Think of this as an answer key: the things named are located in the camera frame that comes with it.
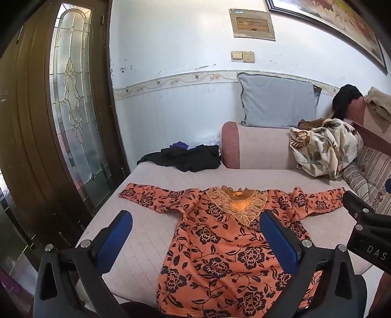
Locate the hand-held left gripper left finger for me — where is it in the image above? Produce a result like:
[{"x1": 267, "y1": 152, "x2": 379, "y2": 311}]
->
[{"x1": 33, "y1": 210, "x2": 133, "y2": 318}]

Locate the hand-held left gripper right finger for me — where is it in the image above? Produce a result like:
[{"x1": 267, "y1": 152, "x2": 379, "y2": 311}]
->
[{"x1": 260, "y1": 210, "x2": 367, "y2": 318}]

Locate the orange black floral blouse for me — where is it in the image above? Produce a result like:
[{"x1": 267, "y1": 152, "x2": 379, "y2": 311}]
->
[{"x1": 119, "y1": 182, "x2": 347, "y2": 318}]

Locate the striped sofa seat cushion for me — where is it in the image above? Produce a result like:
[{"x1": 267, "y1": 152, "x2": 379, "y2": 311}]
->
[{"x1": 340, "y1": 146, "x2": 391, "y2": 215}]

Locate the pink quilted bed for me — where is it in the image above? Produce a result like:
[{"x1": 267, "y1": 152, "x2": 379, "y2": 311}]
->
[{"x1": 75, "y1": 160, "x2": 373, "y2": 309}]

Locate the cream floral blanket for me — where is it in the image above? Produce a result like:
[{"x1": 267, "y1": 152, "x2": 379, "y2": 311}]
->
[{"x1": 289, "y1": 118, "x2": 365, "y2": 181}]

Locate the beige towel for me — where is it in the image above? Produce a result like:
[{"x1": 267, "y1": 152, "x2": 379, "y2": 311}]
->
[{"x1": 363, "y1": 86, "x2": 391, "y2": 132}]

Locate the brown cloth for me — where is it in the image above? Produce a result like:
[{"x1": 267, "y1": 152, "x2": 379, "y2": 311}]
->
[{"x1": 298, "y1": 119, "x2": 325, "y2": 131}]

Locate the black cloth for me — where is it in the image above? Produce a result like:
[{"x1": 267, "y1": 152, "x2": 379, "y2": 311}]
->
[{"x1": 332, "y1": 85, "x2": 365, "y2": 120}]

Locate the pink sofa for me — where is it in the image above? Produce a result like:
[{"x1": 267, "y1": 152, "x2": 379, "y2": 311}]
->
[{"x1": 220, "y1": 95, "x2": 391, "y2": 215}]

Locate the black garment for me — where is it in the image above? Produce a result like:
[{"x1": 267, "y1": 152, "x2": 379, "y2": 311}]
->
[{"x1": 137, "y1": 144, "x2": 221, "y2": 172}]

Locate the clear plastic bag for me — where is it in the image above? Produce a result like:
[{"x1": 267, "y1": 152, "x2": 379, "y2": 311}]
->
[{"x1": 195, "y1": 135, "x2": 221, "y2": 147}]

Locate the grey pillow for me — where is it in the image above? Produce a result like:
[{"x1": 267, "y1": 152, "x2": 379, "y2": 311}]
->
[{"x1": 238, "y1": 72, "x2": 322, "y2": 129}]

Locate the wooden door with glass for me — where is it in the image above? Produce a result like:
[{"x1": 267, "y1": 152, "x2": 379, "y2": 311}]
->
[{"x1": 0, "y1": 0, "x2": 130, "y2": 254}]

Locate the electrical panel cover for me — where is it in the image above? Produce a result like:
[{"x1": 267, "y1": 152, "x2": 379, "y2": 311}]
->
[{"x1": 229, "y1": 9, "x2": 276, "y2": 41}]

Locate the framed wall painting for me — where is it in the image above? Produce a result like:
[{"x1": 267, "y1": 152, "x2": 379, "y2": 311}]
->
[{"x1": 265, "y1": 0, "x2": 388, "y2": 75}]

